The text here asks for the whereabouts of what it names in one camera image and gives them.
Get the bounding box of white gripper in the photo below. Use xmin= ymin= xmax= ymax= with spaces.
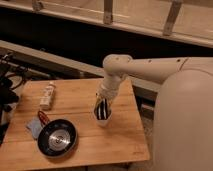
xmin=94 ymin=75 xmax=123 ymax=120

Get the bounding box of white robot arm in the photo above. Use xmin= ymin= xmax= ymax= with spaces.
xmin=94 ymin=54 xmax=213 ymax=171

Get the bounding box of white ceramic cup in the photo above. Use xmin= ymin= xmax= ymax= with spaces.
xmin=93 ymin=103 xmax=114 ymax=128

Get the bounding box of wooden table board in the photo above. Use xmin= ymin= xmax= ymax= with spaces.
xmin=0 ymin=77 xmax=151 ymax=171

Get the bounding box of black frying pan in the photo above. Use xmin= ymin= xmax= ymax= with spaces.
xmin=37 ymin=111 xmax=78 ymax=158

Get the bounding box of blue cloth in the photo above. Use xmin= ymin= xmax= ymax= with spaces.
xmin=26 ymin=117 xmax=43 ymax=139

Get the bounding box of grey metal rail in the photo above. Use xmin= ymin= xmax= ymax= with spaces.
xmin=0 ymin=40 xmax=161 ymax=101

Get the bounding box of black cables and equipment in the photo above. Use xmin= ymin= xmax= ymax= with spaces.
xmin=0 ymin=50 xmax=28 ymax=146

